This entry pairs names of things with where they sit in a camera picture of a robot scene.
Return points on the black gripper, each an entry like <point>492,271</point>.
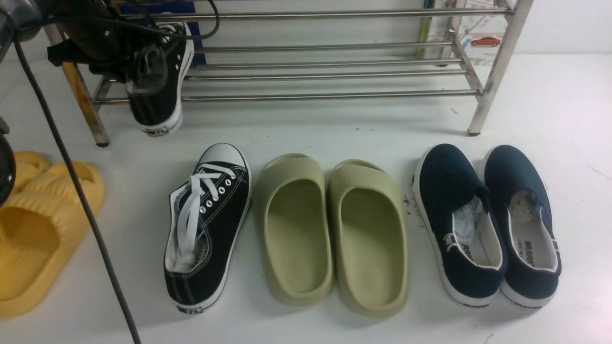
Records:
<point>96,35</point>

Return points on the black canvas sneaker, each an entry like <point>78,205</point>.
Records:
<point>207,213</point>
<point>160,95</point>

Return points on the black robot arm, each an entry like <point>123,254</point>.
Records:
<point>21,20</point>

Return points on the stainless steel shoe rack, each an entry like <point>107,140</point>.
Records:
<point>453,53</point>

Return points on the yellow slipper, left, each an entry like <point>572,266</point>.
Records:
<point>29,165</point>

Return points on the yellow slipper,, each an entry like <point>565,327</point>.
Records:
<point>29,165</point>
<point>41,227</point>

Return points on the yellow slipper, right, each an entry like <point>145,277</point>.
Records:
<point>41,227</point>

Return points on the olive green slipper, left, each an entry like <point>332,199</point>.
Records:
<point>290,214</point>

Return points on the olive green slipper,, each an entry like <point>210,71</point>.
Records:
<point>367,219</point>
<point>290,214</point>

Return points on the olive green slipper, right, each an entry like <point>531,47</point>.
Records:
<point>367,219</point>

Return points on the map poster with red car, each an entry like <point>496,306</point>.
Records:
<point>480,37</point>

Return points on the navy slip-on shoe, left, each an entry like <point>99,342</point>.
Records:
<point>455,206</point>

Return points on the navy slip-on shoe,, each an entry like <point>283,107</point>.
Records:
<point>523,213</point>
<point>455,206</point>

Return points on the navy slip-on shoe, right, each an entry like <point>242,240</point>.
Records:
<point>523,213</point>

